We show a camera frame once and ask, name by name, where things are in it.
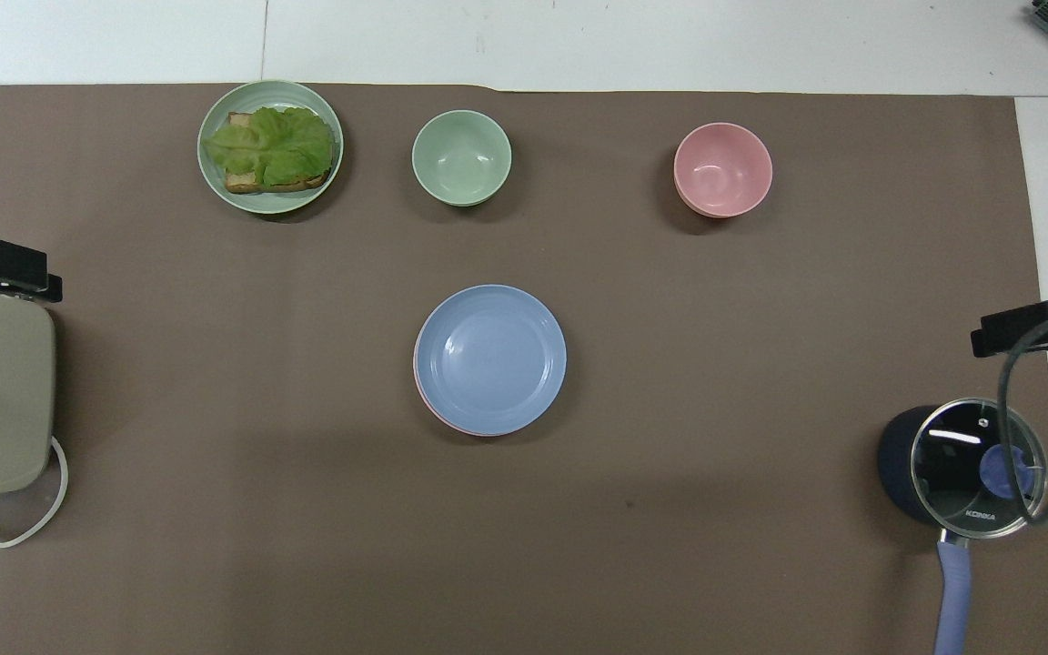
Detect blue plate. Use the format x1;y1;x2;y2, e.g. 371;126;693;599
414;284;568;436

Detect pink plate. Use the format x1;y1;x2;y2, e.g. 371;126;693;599
412;351;525;438

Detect green bowl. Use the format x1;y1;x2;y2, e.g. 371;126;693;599
411;110;513;207

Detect pink bowl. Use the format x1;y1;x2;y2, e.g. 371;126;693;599
673;122;774;219

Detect green plate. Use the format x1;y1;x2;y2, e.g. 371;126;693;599
196;80;345;215

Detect green lettuce leaf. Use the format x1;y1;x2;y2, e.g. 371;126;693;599
203;106;338;187

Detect toast slice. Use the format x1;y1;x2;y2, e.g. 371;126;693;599
224;112;333;194

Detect dark blue pot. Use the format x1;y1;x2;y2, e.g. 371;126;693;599
876;404;976;655

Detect glass pot lid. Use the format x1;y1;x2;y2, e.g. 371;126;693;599
909;398;1048;540

